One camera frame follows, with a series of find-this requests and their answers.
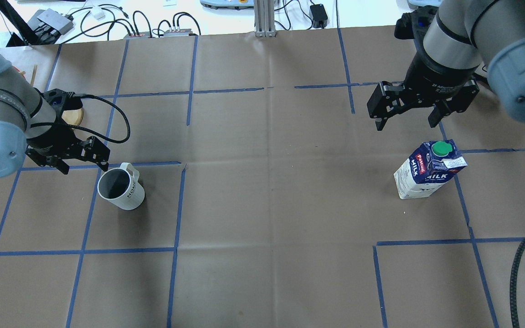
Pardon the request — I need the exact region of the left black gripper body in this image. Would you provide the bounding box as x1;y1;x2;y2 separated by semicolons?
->
26;89;82;167

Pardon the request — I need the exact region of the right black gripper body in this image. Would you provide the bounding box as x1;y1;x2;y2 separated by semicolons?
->
402;49;479;112

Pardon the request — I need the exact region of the white mug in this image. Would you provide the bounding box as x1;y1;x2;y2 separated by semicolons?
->
97;162;145;210

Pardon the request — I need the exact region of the blue white milk carton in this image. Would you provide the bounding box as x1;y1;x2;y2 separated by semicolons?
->
393;139;468;200

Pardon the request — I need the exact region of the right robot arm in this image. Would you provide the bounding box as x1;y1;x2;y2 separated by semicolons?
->
367;0;525;131

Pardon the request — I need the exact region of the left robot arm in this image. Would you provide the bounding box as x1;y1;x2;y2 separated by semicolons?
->
0;54;110;177

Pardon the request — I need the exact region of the wooden mug tree stand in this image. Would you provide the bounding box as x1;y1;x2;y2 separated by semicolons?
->
0;23;84;127

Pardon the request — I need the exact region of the black power adapter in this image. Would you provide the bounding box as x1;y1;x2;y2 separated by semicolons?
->
309;4;329;29

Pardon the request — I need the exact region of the grey usb hub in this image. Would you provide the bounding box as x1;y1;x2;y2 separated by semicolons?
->
27;9;74;35

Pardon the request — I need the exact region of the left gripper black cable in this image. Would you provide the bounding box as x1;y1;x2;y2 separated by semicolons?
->
41;93;131;144

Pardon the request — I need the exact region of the aluminium frame post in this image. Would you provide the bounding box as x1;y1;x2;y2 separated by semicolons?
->
253;0;276;37

